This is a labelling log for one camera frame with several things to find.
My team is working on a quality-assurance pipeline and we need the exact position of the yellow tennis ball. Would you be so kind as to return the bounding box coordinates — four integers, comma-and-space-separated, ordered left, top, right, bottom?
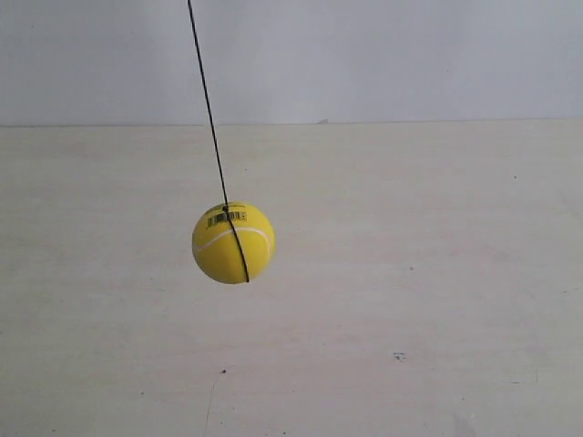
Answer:
191, 202, 275, 285

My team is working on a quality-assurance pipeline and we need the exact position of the black hanging string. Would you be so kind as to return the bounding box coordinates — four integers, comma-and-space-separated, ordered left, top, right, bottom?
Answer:
186, 0, 251, 283

